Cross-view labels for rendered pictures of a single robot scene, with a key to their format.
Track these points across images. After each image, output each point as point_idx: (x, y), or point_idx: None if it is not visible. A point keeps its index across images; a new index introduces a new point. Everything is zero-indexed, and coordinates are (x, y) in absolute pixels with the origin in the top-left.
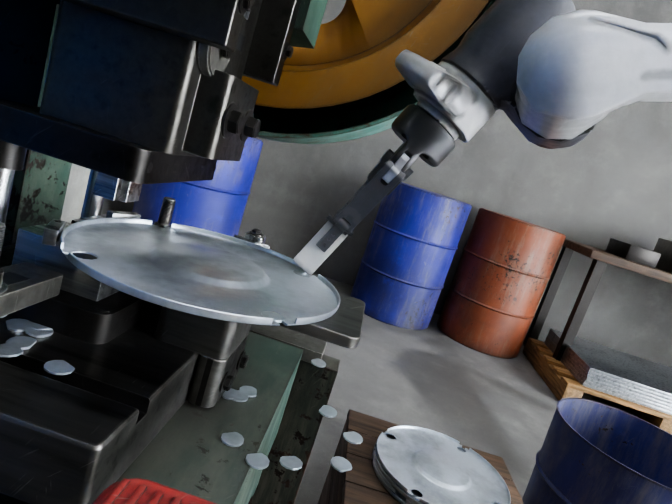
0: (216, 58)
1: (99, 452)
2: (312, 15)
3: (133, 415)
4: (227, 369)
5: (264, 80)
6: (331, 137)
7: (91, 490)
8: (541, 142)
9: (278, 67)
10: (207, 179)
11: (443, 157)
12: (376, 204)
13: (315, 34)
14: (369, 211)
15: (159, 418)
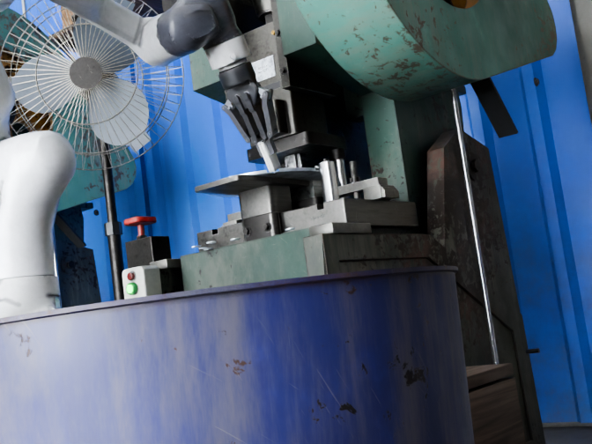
0: None
1: (196, 234)
2: (292, 40)
3: (210, 230)
4: (247, 225)
5: (285, 89)
6: (360, 67)
7: (198, 247)
8: (185, 53)
9: (281, 80)
10: (299, 145)
11: (223, 83)
12: (234, 123)
13: (309, 39)
14: (237, 129)
15: (230, 240)
